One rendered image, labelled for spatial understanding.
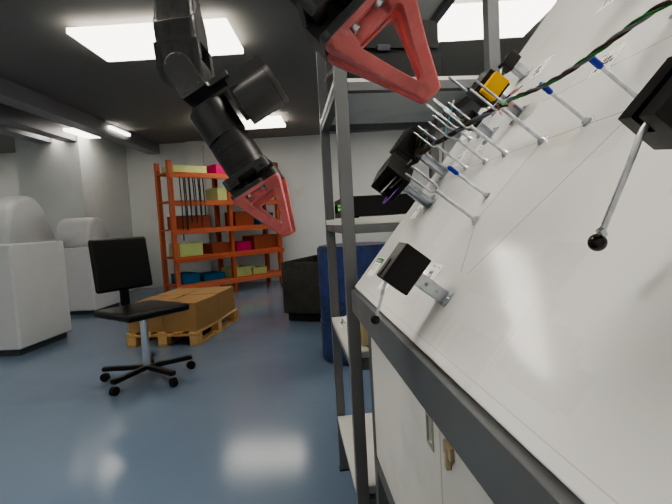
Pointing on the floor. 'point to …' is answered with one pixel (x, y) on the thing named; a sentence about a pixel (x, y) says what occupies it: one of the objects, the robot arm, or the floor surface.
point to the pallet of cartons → (215, 310)
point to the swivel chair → (138, 266)
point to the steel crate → (301, 289)
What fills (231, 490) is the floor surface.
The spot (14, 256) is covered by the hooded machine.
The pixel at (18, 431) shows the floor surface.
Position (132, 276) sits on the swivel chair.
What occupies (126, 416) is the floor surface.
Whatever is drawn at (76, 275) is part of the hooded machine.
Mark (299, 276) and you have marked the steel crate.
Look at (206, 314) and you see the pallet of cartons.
